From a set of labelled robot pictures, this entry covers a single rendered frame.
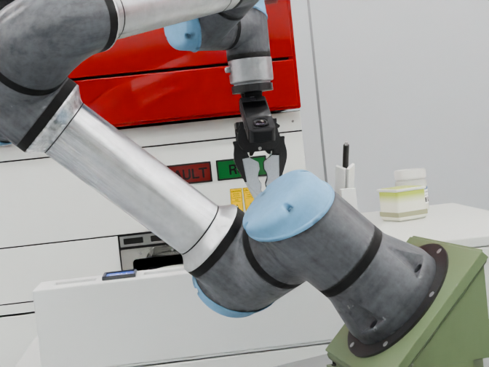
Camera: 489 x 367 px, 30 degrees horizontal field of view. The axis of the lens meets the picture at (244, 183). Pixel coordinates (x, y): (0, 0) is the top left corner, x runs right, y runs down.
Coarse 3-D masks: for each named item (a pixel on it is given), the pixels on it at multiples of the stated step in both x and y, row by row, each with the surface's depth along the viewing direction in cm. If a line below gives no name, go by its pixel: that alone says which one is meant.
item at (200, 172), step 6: (174, 168) 211; (180, 168) 212; (186, 168) 212; (192, 168) 212; (198, 168) 212; (204, 168) 212; (180, 174) 212; (186, 174) 212; (192, 174) 212; (198, 174) 212; (204, 174) 212; (186, 180) 212; (192, 180) 212; (198, 180) 212; (204, 180) 212
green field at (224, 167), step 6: (222, 162) 212; (228, 162) 212; (234, 162) 212; (222, 168) 212; (228, 168) 212; (234, 168) 212; (222, 174) 212; (228, 174) 212; (234, 174) 213; (240, 174) 213; (258, 174) 213
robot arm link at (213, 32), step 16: (208, 16) 143; (176, 32) 145; (192, 32) 143; (208, 32) 145; (224, 32) 145; (240, 32) 150; (176, 48) 146; (192, 48) 146; (208, 48) 148; (224, 48) 151
